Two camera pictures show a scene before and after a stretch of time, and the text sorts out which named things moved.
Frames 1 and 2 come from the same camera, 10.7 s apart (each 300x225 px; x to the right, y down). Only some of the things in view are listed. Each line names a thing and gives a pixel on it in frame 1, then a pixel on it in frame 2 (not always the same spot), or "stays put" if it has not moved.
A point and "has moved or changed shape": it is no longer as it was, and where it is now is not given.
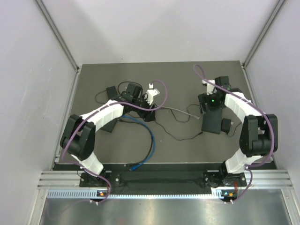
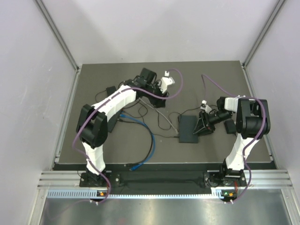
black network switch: x=212 y=121 has moved or changed shape
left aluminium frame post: x=56 y=33 stays put
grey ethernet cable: x=195 y=117 -> x=160 y=112
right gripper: x=204 y=98 -> x=201 y=126
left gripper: x=147 y=115 -> x=158 y=102
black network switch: x=109 y=126 stays put
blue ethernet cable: x=153 y=140 stays put
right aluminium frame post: x=275 y=12 stays put
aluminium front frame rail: x=256 y=180 stays put
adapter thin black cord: x=187 y=122 has moved or changed shape
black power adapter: x=111 y=91 stays put
